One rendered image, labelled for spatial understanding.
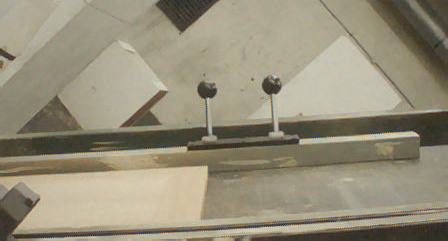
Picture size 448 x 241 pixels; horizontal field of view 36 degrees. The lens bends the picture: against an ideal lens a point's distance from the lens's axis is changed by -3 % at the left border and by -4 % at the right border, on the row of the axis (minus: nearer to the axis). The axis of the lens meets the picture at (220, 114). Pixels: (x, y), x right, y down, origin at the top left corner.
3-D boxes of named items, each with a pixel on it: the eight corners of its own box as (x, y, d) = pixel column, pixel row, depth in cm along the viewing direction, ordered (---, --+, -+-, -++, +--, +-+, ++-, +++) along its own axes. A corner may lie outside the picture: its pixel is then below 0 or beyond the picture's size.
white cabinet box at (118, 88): (72, 96, 655) (129, 44, 649) (112, 144, 651) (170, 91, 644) (56, 95, 611) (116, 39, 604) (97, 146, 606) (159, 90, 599)
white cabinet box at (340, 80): (136, 220, 543) (339, 42, 524) (185, 278, 539) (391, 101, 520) (115, 233, 483) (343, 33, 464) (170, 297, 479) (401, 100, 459)
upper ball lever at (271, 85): (266, 147, 130) (260, 81, 135) (286, 146, 130) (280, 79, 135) (266, 140, 127) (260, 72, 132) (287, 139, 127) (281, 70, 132)
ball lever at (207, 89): (200, 152, 130) (197, 85, 136) (221, 150, 130) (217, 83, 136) (198, 144, 127) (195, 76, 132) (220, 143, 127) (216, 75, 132)
